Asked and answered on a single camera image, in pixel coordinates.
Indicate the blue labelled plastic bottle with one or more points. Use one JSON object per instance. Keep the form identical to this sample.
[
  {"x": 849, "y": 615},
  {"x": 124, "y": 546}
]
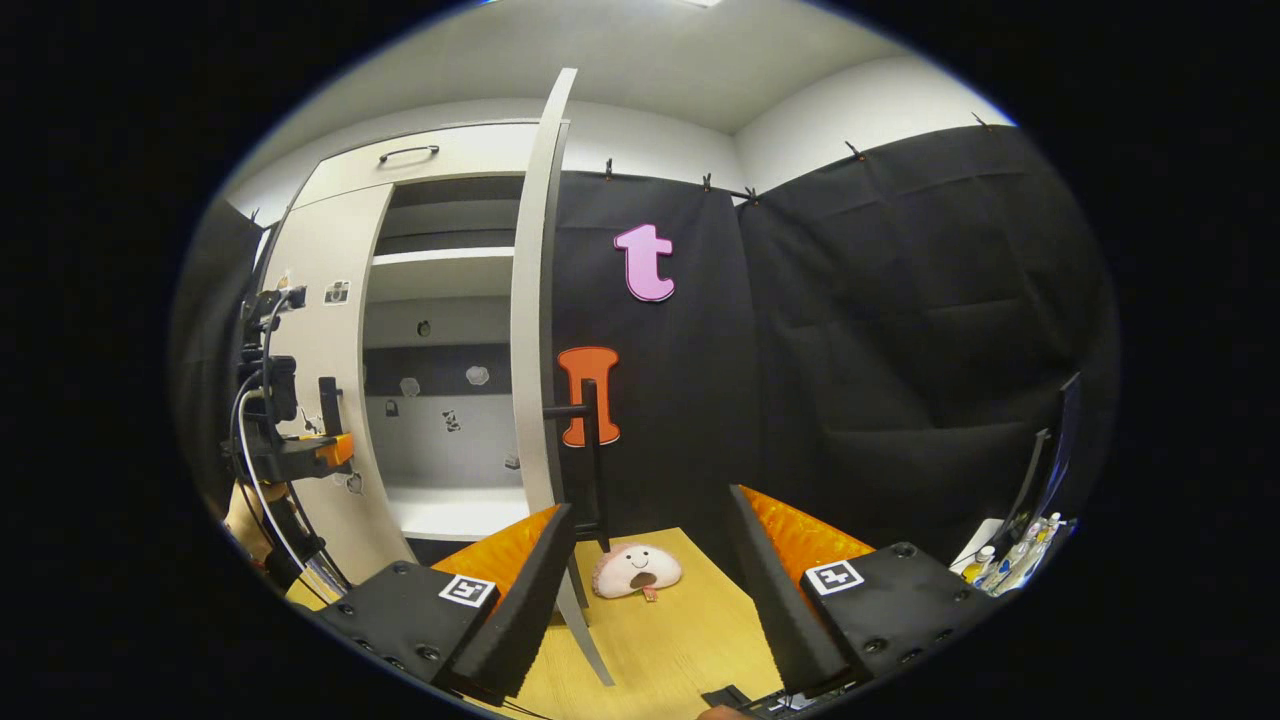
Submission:
[{"x": 1030, "y": 555}]

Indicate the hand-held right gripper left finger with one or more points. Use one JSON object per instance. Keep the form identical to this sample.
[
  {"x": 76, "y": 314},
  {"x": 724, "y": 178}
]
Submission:
[{"x": 530, "y": 610}]

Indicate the beige double-door shoe cabinet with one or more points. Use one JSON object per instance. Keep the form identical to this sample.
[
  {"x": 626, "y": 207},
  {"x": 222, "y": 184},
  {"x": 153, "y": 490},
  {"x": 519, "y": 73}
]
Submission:
[{"x": 440, "y": 275}]

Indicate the black backdrop cloth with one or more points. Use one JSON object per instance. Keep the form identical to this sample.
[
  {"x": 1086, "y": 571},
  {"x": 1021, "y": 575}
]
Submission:
[{"x": 850, "y": 350}]

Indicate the small yellow bottle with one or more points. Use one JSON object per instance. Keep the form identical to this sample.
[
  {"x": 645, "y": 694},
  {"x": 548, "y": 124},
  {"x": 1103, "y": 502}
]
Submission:
[{"x": 980, "y": 568}]

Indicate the pink smiling plush toy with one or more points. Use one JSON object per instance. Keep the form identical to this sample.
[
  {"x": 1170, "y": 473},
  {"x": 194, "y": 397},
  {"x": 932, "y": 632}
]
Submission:
[{"x": 636, "y": 570}]

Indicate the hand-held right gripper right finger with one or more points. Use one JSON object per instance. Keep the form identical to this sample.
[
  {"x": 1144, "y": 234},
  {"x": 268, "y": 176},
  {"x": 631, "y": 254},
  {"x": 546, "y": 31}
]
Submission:
[{"x": 780, "y": 610}]

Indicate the beige cabinet door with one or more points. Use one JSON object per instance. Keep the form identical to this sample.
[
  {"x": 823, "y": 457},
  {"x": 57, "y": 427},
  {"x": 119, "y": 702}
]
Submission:
[
  {"x": 535, "y": 300},
  {"x": 330, "y": 240}
]

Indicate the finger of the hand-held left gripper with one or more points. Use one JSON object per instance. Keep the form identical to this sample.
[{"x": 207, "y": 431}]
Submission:
[{"x": 335, "y": 450}]

